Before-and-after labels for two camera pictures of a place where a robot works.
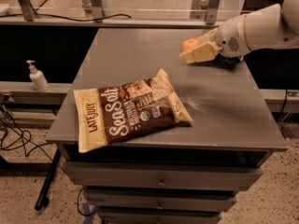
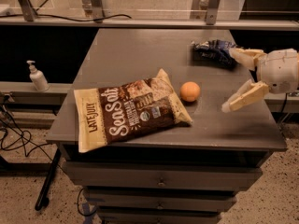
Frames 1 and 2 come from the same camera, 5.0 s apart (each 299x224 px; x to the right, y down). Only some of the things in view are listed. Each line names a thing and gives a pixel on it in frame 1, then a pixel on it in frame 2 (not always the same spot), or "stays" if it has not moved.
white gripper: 230,40 -> 277,69
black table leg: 42,200 stays
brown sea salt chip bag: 109,114 stays
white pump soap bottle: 37,77 stays
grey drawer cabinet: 188,175 stays
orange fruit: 189,44 -> 190,91
